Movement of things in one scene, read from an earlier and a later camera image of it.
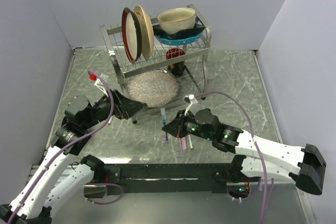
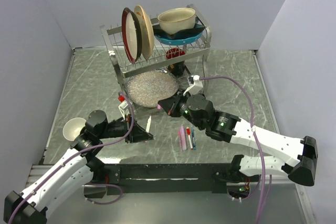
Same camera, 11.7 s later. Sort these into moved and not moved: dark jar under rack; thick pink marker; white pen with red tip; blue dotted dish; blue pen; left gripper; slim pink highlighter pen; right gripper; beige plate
Moved: left gripper; blue pen; right gripper
Not moved: slim pink highlighter pen; thick pink marker; dark jar under rack; blue dotted dish; beige plate; white pen with red tip
